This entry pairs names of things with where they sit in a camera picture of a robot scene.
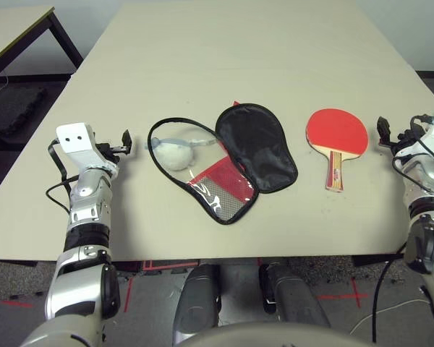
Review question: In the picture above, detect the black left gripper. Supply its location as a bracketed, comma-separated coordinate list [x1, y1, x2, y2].
[95, 129, 134, 163]

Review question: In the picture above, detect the white floor cable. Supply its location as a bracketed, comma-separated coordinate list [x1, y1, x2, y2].
[349, 298, 430, 335]

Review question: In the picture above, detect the red black paddle case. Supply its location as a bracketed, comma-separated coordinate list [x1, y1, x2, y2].
[147, 103, 299, 226]

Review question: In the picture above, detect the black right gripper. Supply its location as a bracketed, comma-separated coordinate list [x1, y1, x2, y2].
[377, 114, 430, 155]

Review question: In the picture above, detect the grey right robot leg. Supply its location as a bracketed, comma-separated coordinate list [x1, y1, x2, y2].
[258, 262, 330, 328]

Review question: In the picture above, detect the grey robot leg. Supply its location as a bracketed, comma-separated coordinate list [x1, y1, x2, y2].
[258, 262, 330, 328]
[173, 263, 222, 344]

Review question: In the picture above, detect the black foam floor mat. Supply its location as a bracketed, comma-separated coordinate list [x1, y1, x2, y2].
[0, 85, 48, 137]

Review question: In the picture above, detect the white fluffy pom-pom keychain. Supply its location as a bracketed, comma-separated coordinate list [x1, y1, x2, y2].
[143, 136, 218, 171]

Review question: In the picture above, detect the beige side table black frame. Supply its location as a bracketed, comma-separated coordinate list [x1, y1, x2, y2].
[0, 5, 85, 87]

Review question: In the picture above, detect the grey left robot leg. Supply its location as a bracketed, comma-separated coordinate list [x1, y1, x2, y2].
[173, 263, 222, 344]

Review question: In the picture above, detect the grey robot torso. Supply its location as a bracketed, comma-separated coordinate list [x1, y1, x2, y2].
[179, 322, 380, 347]

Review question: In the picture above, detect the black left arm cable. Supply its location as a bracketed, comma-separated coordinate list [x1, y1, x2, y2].
[45, 139, 81, 215]

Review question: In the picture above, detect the red tape rectangle outline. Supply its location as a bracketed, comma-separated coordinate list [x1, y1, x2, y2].
[142, 258, 200, 273]

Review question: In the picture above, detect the thin white wire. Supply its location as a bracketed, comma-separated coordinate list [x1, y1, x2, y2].
[0, 74, 11, 106]

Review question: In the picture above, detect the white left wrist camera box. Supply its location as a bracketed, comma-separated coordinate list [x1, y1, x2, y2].
[55, 121, 112, 171]

